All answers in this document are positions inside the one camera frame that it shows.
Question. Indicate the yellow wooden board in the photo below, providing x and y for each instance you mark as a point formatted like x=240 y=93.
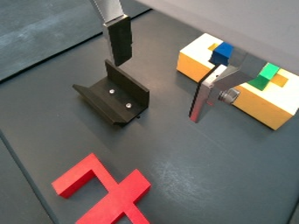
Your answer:
x=269 y=98

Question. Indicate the blue rectangular block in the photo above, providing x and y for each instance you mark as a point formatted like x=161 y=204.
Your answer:
x=221 y=54

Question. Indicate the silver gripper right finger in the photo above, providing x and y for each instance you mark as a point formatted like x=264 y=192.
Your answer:
x=217 y=87

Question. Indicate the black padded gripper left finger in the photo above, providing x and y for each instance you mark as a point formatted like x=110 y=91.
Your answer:
x=117 y=29

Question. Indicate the green rectangular block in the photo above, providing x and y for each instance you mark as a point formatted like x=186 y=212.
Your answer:
x=265 y=76

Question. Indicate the black angled holder bracket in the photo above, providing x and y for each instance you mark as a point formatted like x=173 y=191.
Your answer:
x=118 y=96

